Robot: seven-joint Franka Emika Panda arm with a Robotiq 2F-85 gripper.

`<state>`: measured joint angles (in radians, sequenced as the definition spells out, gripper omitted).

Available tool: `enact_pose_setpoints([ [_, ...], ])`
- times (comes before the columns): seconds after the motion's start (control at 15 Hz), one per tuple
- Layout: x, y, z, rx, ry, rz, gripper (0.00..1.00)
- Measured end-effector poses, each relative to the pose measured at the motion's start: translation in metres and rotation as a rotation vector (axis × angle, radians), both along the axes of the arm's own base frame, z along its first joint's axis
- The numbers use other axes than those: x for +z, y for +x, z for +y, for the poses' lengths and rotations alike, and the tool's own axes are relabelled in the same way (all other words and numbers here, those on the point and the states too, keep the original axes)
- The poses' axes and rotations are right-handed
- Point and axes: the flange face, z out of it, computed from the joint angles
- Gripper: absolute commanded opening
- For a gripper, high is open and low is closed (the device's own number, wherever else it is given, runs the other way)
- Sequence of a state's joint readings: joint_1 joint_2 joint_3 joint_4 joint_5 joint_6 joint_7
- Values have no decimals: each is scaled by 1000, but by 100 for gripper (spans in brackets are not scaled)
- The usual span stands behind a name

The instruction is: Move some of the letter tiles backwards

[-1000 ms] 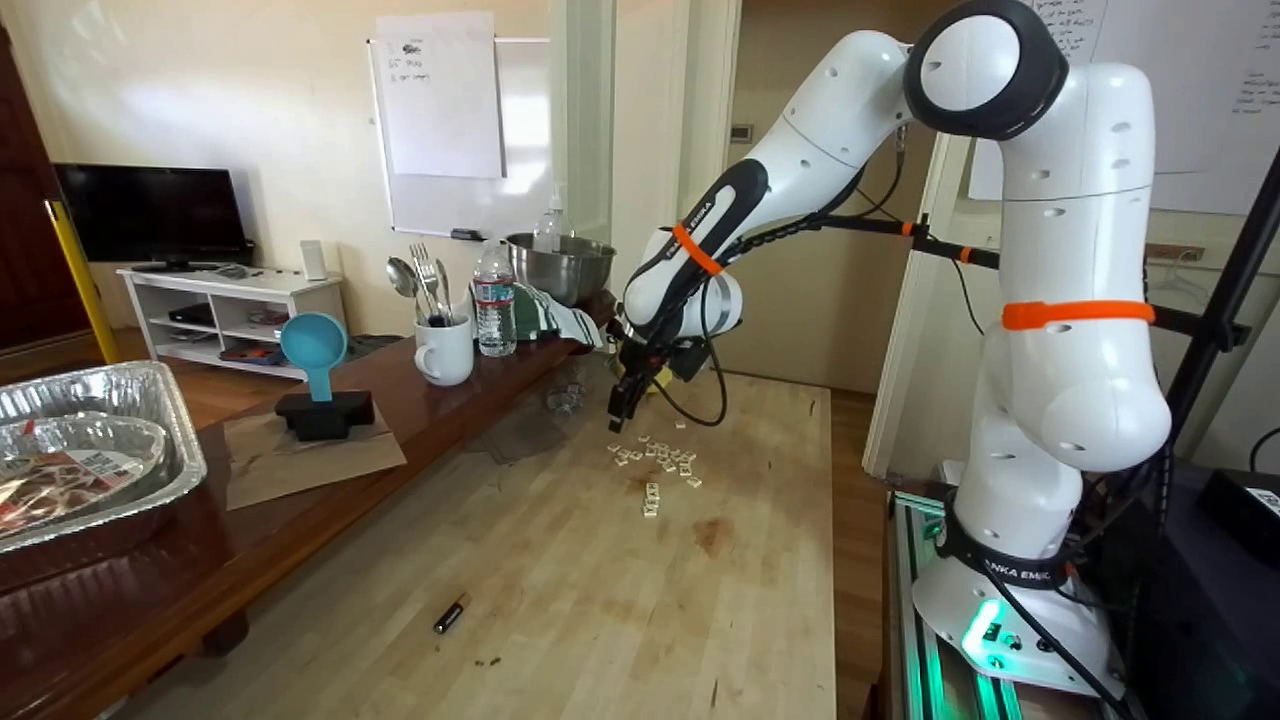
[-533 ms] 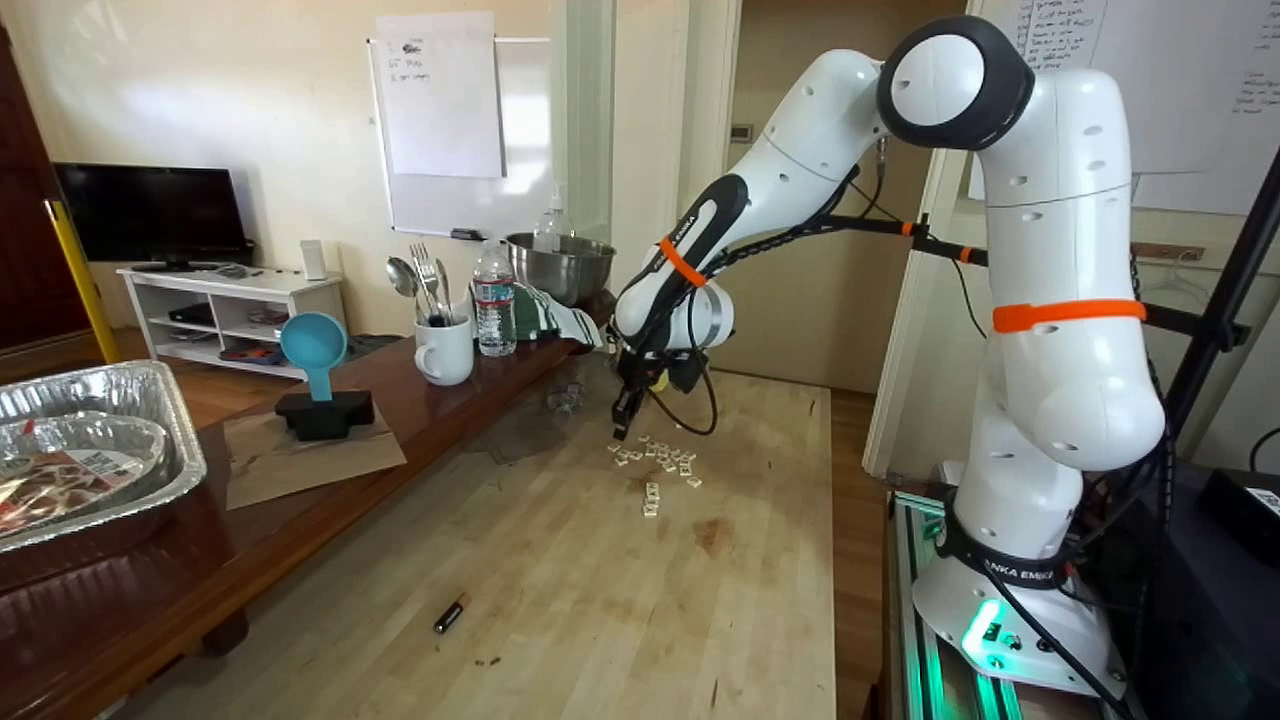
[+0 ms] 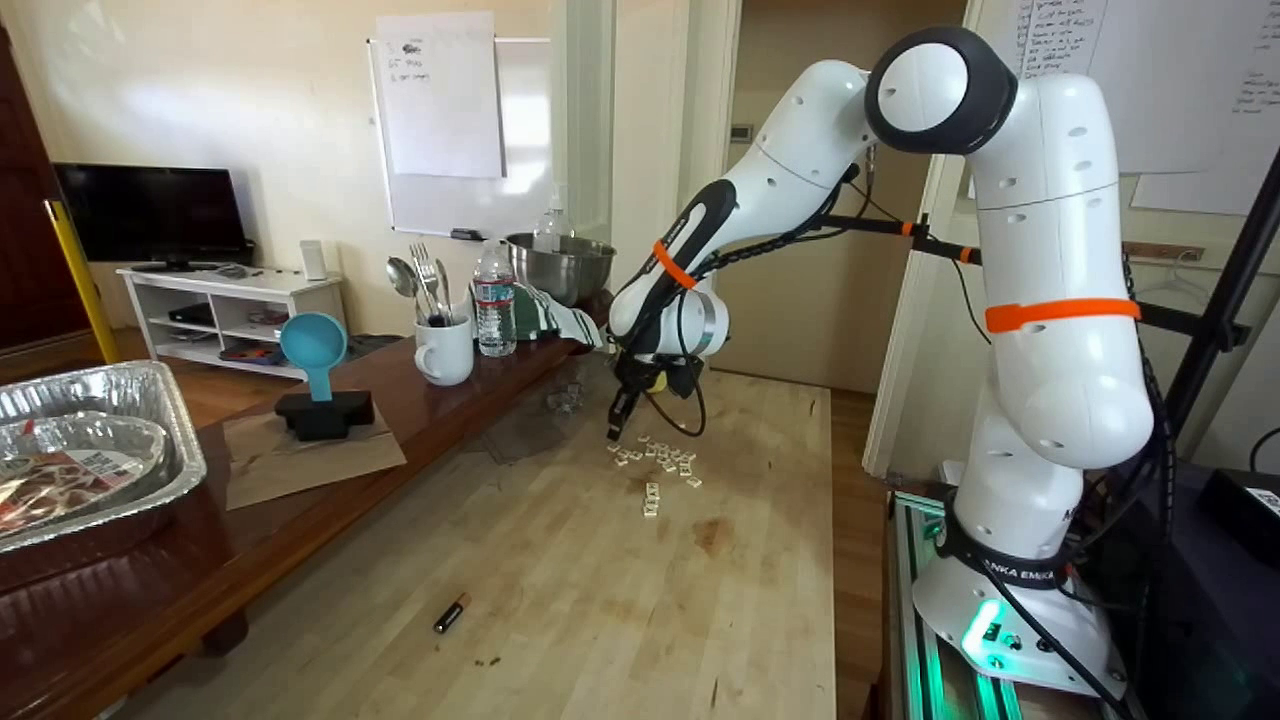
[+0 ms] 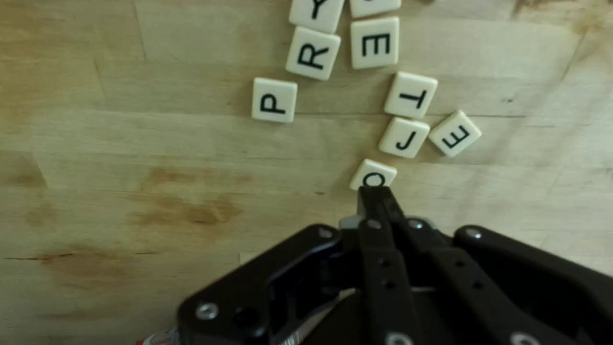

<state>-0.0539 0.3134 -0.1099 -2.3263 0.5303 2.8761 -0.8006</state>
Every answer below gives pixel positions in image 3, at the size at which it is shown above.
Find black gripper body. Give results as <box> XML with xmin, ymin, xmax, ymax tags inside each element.
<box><xmin>612</xmin><ymin>347</ymin><xmax>668</xmax><ymax>408</ymax></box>

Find crumpled clear plastic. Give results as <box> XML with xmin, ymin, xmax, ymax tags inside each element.
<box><xmin>534</xmin><ymin>370</ymin><xmax>600</xmax><ymax>421</ymax></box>

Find green striped white towel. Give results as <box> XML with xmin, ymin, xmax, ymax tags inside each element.
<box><xmin>513</xmin><ymin>278</ymin><xmax>616</xmax><ymax>354</ymax></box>

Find stainless steel mixing bowl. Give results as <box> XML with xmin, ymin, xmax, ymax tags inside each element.
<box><xmin>527</xmin><ymin>236</ymin><xmax>620</xmax><ymax>307</ymax></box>

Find clear plastic water bottle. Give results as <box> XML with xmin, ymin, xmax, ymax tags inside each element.
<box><xmin>468</xmin><ymin>244</ymin><xmax>518</xmax><ymax>358</ymax></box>

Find clear pump soap dispenser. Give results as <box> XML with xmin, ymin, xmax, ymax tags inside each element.
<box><xmin>533</xmin><ymin>205</ymin><xmax>571</xmax><ymax>256</ymax></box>

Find white ceramic mug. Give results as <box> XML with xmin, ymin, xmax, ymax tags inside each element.
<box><xmin>412</xmin><ymin>310</ymin><xmax>481</xmax><ymax>390</ymax></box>

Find metal fork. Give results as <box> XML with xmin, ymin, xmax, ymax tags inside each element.
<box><xmin>418</xmin><ymin>244</ymin><xmax>455</xmax><ymax>323</ymax></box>

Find metal spoon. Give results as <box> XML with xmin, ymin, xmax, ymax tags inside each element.
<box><xmin>382</xmin><ymin>253</ymin><xmax>436</xmax><ymax>330</ymax></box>

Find white whiteboard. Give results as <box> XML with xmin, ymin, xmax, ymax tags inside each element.
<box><xmin>364</xmin><ymin>12</ymin><xmax>558</xmax><ymax>244</ymax></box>

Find black funnel base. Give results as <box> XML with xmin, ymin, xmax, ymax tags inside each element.
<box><xmin>271</xmin><ymin>386</ymin><xmax>380</xmax><ymax>443</ymax></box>

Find white flip chart paper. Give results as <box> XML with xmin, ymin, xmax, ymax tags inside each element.
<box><xmin>371</xmin><ymin>12</ymin><xmax>508</xmax><ymax>184</ymax></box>

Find brown paper mat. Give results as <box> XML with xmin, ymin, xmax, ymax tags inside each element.
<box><xmin>214</xmin><ymin>394</ymin><xmax>412</xmax><ymax>515</ymax></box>

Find beige door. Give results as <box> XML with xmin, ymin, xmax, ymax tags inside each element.
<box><xmin>704</xmin><ymin>0</ymin><xmax>967</xmax><ymax>398</ymax></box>

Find white shelf unit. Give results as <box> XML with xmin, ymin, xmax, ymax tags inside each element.
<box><xmin>115</xmin><ymin>262</ymin><xmax>350</xmax><ymax>382</ymax></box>

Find large aluminium foil tray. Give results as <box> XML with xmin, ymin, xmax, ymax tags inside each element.
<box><xmin>0</xmin><ymin>354</ymin><xmax>211</xmax><ymax>558</ymax></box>

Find black flat television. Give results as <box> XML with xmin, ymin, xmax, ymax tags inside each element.
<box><xmin>51</xmin><ymin>158</ymin><xmax>258</xmax><ymax>271</ymax></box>

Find dark wooden table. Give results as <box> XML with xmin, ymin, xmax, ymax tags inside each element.
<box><xmin>0</xmin><ymin>283</ymin><xmax>631</xmax><ymax>720</ymax></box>

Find small aluminium foil tray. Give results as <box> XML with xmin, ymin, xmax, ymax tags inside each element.
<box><xmin>0</xmin><ymin>408</ymin><xmax>176</xmax><ymax>539</ymax></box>

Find yellow stick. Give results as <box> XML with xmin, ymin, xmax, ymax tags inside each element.
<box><xmin>38</xmin><ymin>194</ymin><xmax>123</xmax><ymax>368</ymax></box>

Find black tripod stand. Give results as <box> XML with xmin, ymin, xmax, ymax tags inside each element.
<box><xmin>1141</xmin><ymin>145</ymin><xmax>1280</xmax><ymax>451</ymax></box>

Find black controller box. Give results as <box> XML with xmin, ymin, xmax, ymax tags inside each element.
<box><xmin>1114</xmin><ymin>454</ymin><xmax>1280</xmax><ymax>720</ymax></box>

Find dark brown cabinet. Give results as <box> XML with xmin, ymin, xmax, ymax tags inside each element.
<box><xmin>0</xmin><ymin>25</ymin><xmax>90</xmax><ymax>350</ymax></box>

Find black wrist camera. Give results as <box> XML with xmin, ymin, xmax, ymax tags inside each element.
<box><xmin>668</xmin><ymin>354</ymin><xmax>707</xmax><ymax>403</ymax></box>

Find orange velcro strap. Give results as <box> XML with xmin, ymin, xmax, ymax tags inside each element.
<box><xmin>649</xmin><ymin>236</ymin><xmax>704</xmax><ymax>295</ymax></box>

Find black camera mount rod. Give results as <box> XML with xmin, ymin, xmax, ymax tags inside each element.
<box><xmin>835</xmin><ymin>209</ymin><xmax>984</xmax><ymax>267</ymax></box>

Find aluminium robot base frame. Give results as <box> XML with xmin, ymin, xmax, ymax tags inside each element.
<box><xmin>882</xmin><ymin>483</ymin><xmax>1134</xmax><ymax>720</ymax></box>

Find black base cable bundle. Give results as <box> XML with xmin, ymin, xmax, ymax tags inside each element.
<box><xmin>934</xmin><ymin>510</ymin><xmax>1134</xmax><ymax>712</ymax></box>

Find handwritten white wall paper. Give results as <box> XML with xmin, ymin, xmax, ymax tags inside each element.
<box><xmin>958</xmin><ymin>0</ymin><xmax>1280</xmax><ymax>214</ymax></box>

